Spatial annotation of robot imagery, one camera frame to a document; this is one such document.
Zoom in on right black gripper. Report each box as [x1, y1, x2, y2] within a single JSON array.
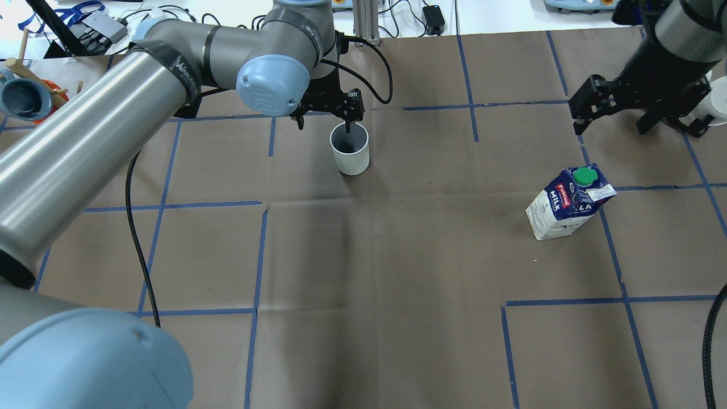
[[569, 63, 712, 136]]

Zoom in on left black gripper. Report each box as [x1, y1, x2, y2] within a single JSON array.
[[289, 77, 364, 134]]

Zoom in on white grey mug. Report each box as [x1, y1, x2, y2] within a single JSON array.
[[329, 123, 370, 176]]

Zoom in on blue white milk carton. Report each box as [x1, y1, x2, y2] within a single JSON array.
[[525, 164, 617, 241]]

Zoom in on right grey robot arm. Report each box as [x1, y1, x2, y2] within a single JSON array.
[[569, 1, 725, 137]]

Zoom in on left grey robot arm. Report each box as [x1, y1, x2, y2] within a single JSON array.
[[1, 1, 337, 408]]

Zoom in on white upturned cup far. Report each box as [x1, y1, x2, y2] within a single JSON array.
[[687, 76, 726, 127]]

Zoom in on teach pendant near right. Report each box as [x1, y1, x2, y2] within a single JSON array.
[[543, 0, 620, 15]]

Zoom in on black power adapter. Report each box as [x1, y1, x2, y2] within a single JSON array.
[[421, 5, 446, 36]]

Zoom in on orange mug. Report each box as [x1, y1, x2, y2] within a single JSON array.
[[31, 80, 69, 125]]

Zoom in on blue mug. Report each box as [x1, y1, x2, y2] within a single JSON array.
[[1, 68, 54, 122]]

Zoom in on wooden mug tree stand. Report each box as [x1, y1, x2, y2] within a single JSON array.
[[3, 28, 69, 107]]

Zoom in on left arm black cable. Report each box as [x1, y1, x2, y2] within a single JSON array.
[[125, 35, 394, 329]]

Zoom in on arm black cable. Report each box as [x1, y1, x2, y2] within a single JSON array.
[[702, 283, 727, 409], [125, 35, 394, 329]]

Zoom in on black wire cup rack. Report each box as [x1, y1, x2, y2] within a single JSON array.
[[678, 113, 716, 138]]

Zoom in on aluminium frame post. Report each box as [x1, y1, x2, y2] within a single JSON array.
[[353, 7, 380, 46]]

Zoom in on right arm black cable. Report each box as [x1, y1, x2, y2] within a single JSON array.
[[702, 283, 727, 409]]

